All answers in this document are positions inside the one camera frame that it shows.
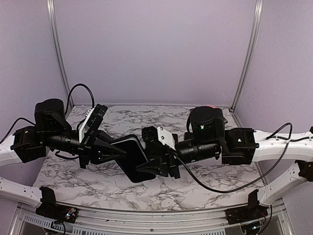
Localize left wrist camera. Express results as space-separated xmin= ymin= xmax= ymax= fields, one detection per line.
xmin=78 ymin=104 xmax=108 ymax=143

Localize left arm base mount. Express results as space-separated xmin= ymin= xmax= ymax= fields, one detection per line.
xmin=35 ymin=187 xmax=78 ymax=224

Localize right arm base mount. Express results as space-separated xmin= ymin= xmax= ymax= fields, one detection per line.
xmin=225 ymin=189 xmax=268 ymax=225

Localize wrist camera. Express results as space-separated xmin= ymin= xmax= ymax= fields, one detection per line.
xmin=141 ymin=126 xmax=178 ymax=150
xmin=78 ymin=104 xmax=108 ymax=143

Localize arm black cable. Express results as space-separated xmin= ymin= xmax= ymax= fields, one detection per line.
xmin=66 ymin=83 xmax=95 ymax=116
xmin=168 ymin=122 xmax=293 ymax=194

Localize right aluminium corner post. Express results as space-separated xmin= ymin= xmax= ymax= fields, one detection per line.
xmin=231 ymin=0 xmax=264 ymax=112

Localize aluminium front rail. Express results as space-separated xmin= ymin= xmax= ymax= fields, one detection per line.
xmin=8 ymin=199 xmax=294 ymax=235

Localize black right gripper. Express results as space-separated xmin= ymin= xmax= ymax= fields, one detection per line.
xmin=136 ymin=138 xmax=221 ymax=179

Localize left aluminium corner post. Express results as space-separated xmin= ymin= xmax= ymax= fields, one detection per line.
xmin=46 ymin=0 xmax=74 ymax=110

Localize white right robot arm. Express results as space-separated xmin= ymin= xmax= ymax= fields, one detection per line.
xmin=136 ymin=106 xmax=313 ymax=219

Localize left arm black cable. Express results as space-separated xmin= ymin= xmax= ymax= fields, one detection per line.
xmin=66 ymin=83 xmax=95 ymax=116

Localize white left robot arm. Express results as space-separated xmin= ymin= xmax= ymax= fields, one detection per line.
xmin=0 ymin=98 xmax=126 ymax=218

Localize aluminium corner post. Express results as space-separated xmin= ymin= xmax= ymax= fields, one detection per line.
xmin=231 ymin=0 xmax=264 ymax=112
xmin=46 ymin=0 xmax=74 ymax=110

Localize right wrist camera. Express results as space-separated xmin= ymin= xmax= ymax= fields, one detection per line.
xmin=141 ymin=126 xmax=178 ymax=150

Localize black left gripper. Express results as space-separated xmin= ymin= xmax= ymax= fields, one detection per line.
xmin=44 ymin=126 xmax=128 ymax=170

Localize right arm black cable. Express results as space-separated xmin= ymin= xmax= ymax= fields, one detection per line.
xmin=168 ymin=122 xmax=293 ymax=194

